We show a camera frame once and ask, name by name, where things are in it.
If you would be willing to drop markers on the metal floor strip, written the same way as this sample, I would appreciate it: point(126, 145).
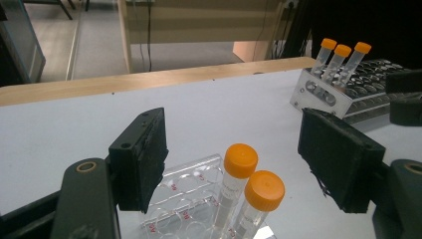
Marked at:
point(73, 49)

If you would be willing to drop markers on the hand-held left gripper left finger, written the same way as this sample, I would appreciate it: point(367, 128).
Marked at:
point(139, 159)

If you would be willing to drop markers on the dark cabinet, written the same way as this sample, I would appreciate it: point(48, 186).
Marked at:
point(20, 49)

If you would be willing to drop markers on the perforated metal tube rack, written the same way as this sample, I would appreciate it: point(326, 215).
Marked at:
point(318, 93)

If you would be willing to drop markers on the orange-capped clear tube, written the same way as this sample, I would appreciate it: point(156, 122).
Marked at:
point(328, 43)
point(264, 190)
point(362, 47)
point(342, 50)
point(241, 161)

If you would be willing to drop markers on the light wooden desk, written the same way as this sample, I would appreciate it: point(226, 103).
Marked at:
point(199, 30)

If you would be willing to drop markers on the clear acrylic tube rack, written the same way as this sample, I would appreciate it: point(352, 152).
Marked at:
point(185, 195)

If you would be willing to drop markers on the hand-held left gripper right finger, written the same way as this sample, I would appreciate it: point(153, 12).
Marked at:
point(338, 159)

